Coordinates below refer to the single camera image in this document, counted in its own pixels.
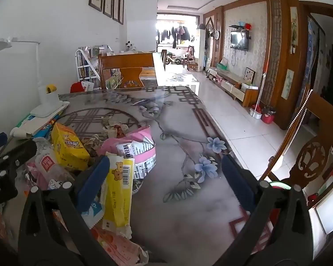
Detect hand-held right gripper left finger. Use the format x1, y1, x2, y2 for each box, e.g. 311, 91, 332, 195
18, 155, 120, 266

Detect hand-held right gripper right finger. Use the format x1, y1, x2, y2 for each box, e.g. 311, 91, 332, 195
211, 154, 321, 266

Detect clear plastic bottle red label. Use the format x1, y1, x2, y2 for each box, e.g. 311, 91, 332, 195
30, 137, 75, 190

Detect red bin green rim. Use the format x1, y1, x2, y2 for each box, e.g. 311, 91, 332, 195
268, 181, 290, 190

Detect yellow drink carton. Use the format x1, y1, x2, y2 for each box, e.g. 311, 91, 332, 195
50, 122, 91, 171

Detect newspaper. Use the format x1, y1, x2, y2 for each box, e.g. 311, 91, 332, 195
101, 115, 138, 139

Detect pink orange wrapper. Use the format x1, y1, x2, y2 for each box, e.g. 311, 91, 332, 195
96, 227, 150, 265

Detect rolled printed paper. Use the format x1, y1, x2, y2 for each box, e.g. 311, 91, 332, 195
10, 108, 65, 140

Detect blue white wrapper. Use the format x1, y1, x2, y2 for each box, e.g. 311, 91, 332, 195
80, 194, 106, 228

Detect yellow bear print wrapper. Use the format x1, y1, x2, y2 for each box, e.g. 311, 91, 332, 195
101, 152, 135, 239

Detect crumpled brown paper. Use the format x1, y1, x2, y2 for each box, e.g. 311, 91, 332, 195
82, 134, 103, 156

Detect pink snack bag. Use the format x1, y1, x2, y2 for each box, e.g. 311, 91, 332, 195
97, 126, 157, 180

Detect white desk lamp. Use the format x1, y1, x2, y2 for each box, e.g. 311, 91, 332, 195
0, 38, 70, 117

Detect red floor bucket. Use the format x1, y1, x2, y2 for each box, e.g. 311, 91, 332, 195
262, 107, 276, 124

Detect carved wooden chair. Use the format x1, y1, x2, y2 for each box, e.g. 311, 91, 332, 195
259, 90, 333, 208

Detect white cabinet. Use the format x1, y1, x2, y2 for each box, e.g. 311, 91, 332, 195
308, 183, 333, 235

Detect wooden television cabinet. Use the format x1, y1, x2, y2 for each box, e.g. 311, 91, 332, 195
208, 66, 259, 107

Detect mop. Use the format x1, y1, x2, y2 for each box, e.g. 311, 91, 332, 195
250, 61, 267, 119

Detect white shelf rack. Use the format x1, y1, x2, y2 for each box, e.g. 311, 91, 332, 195
75, 48, 102, 89

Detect small framed picture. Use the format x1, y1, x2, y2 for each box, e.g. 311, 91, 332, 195
244, 67, 256, 85

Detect white coffee table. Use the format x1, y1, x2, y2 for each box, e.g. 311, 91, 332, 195
165, 72, 199, 95

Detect wooden dining chair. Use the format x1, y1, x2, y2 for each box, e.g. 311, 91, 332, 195
98, 53, 159, 90

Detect small wooden chair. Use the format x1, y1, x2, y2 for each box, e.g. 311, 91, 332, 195
183, 46, 197, 71

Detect white standing air conditioner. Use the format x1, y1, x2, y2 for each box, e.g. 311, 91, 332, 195
198, 29, 206, 72

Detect white balance bike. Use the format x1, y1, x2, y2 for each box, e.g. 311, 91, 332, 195
166, 53, 184, 65

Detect hanging clothes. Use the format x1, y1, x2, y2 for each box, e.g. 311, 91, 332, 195
155, 25, 192, 49

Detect white beaded cord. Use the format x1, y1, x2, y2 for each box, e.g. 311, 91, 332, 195
283, 89, 313, 156

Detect flower wall poster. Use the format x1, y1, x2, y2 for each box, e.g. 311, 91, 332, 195
281, 69, 295, 100
290, 7, 299, 46

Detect wall television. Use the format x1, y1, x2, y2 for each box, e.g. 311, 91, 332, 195
230, 31, 249, 51

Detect wall shelf with bowls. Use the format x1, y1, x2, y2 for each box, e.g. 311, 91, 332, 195
229, 22, 252, 32

